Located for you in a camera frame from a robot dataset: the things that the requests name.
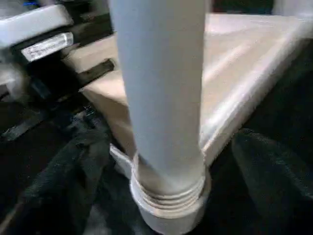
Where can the white plastic table leg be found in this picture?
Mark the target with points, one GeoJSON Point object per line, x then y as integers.
{"type": "Point", "coordinates": [161, 88]}

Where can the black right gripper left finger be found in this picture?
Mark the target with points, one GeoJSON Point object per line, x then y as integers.
{"type": "Point", "coordinates": [54, 191]}

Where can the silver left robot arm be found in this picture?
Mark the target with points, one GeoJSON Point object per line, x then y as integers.
{"type": "Point", "coordinates": [34, 34]}

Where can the black work mat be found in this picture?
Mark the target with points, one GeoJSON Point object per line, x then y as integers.
{"type": "Point", "coordinates": [39, 132]}

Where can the white plastic table top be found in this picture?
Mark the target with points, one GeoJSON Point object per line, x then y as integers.
{"type": "Point", "coordinates": [244, 63]}

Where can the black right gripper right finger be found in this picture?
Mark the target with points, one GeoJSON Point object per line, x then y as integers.
{"type": "Point", "coordinates": [279, 186]}

